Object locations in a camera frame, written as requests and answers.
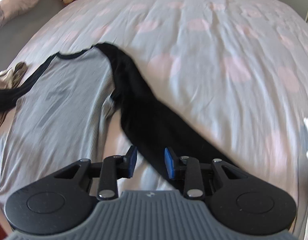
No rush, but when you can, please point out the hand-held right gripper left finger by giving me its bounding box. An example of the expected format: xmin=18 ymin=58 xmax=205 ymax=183
xmin=52 ymin=145 xmax=138 ymax=201

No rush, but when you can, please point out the grey shirt with black sleeves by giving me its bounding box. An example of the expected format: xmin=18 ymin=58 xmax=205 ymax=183
xmin=0 ymin=42 xmax=241 ymax=196

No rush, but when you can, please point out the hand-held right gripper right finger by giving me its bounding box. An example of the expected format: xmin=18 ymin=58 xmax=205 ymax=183
xmin=164 ymin=147 xmax=245 ymax=201

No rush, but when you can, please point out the beige clothing pile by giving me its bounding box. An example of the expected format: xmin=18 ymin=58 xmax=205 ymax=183
xmin=0 ymin=62 xmax=28 ymax=135

